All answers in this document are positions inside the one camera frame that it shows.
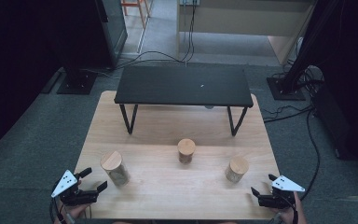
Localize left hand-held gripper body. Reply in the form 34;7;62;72
50;169;100;207

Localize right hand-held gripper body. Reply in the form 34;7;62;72
257;175;306;209

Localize tall glass jar wooden lid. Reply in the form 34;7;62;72
100;150;131;188

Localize short jar pale grain contents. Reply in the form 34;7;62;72
225;155;250;184

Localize small jar cork lid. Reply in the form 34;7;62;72
177;138;197;164

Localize black metal-legged shelf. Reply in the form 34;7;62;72
114;64;255;137

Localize person's left hand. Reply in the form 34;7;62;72
57;201;90;220

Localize person's right hand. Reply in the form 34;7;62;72
269;191;307;224

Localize black equipment case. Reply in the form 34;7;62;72
311;83;358;169

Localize dark display panel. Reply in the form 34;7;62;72
93;0;129;69

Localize beige desk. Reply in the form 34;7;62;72
176;0;318;65

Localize orange wooden stool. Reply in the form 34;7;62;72
120;0;152;30

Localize right hand-held gripper cable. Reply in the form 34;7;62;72
279;194;299;224

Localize hand-held gripper cable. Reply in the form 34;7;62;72
279;194;299;224
48;180;63;224

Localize left hand-held gripper cable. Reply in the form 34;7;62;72
48;180;63;224

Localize long black floor cable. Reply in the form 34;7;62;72
262;105;322;202

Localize tangled black cable bundle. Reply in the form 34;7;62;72
273;59;324;94

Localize black metal stand post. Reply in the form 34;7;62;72
281;0;343;94

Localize black hanging cable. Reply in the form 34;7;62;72
181;3;199;63

